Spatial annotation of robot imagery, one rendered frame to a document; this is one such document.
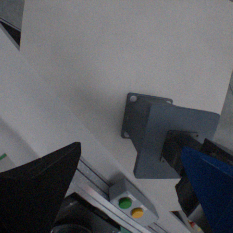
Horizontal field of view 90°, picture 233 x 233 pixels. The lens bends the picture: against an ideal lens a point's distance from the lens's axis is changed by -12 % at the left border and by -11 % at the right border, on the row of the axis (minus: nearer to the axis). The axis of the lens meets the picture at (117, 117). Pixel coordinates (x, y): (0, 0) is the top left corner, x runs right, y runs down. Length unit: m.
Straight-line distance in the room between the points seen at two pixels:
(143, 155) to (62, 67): 0.32
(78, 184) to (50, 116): 0.22
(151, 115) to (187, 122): 0.07
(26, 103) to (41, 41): 0.19
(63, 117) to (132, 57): 0.28
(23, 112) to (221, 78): 0.67
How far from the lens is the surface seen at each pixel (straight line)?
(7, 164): 0.39
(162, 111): 0.22
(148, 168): 0.27
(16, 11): 1.60
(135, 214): 0.51
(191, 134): 0.26
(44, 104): 0.44
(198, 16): 0.54
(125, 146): 0.46
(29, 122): 0.48
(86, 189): 0.42
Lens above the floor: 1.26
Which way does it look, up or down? 73 degrees down
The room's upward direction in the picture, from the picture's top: 158 degrees clockwise
